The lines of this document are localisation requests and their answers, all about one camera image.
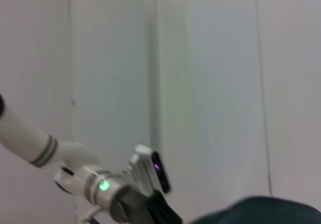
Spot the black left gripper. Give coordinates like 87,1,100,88
112,186,184,224

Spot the dark blue insulated bag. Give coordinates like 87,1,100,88
190,195,321,224

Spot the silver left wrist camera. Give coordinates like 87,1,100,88
128,145,172,195

